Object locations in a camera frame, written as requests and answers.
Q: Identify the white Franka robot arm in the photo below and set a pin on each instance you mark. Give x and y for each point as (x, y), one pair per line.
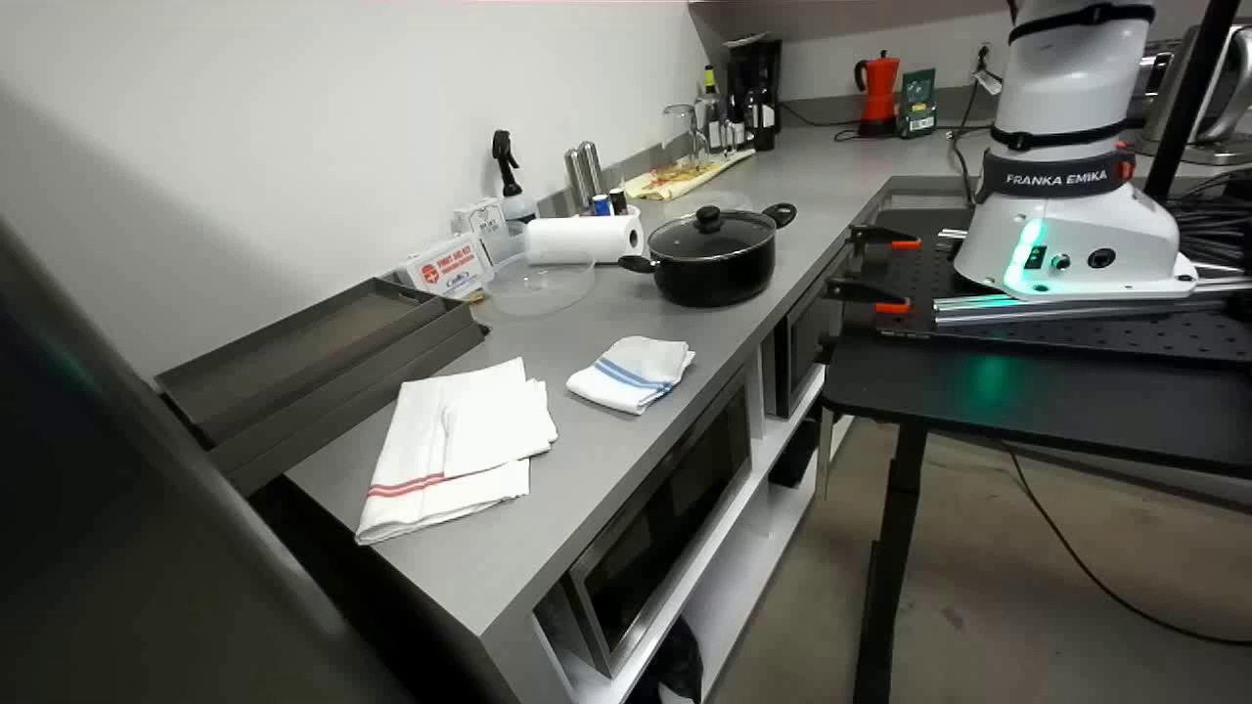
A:
(1064, 130)

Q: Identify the white towel blue stripes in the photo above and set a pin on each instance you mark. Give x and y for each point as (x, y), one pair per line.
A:
(631, 373)

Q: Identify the black cooking pot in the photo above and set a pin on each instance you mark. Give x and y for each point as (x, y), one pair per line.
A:
(712, 274)

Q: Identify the white paper towel roll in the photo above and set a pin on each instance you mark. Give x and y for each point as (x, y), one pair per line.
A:
(572, 241)

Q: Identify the white towel red stripe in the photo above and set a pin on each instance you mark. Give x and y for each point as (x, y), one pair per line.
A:
(453, 443)

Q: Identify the red moka pot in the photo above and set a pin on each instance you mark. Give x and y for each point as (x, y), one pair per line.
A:
(878, 88)

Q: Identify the clear plastic bowl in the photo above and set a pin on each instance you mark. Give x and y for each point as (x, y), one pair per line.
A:
(543, 292)

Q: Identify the small blue container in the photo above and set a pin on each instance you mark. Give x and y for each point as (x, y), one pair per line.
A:
(601, 204)

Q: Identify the small dark container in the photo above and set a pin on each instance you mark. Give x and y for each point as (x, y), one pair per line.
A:
(619, 199)

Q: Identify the black microwave oven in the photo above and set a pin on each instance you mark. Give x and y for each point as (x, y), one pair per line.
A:
(659, 533)

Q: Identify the stainless steel shaker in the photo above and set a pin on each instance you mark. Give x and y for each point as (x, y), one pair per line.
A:
(592, 165)
(577, 178)

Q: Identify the white box grey print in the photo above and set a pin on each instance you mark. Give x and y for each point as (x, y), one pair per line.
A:
(487, 227)

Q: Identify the wooden cutting board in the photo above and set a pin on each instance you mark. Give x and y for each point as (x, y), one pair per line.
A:
(691, 172)

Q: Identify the white box red print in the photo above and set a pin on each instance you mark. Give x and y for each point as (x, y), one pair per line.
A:
(449, 267)

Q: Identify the spray bottle black trigger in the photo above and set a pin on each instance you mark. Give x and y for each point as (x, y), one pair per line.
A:
(512, 182)

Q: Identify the grey kitchen counter cabinet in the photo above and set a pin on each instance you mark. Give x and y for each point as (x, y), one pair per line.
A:
(770, 523)

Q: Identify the black coffee maker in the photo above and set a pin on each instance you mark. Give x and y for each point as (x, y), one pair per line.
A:
(752, 83)

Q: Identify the green box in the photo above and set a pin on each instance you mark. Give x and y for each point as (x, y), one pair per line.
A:
(918, 101)

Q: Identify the black robot table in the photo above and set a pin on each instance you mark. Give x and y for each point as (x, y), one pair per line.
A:
(1044, 393)

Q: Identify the dark blurred foreground object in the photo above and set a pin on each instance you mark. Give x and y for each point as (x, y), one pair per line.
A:
(105, 549)

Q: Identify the black pole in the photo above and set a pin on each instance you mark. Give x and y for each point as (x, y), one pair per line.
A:
(1193, 92)

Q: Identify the aluminium rail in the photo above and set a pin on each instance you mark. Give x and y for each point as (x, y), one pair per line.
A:
(1081, 301)

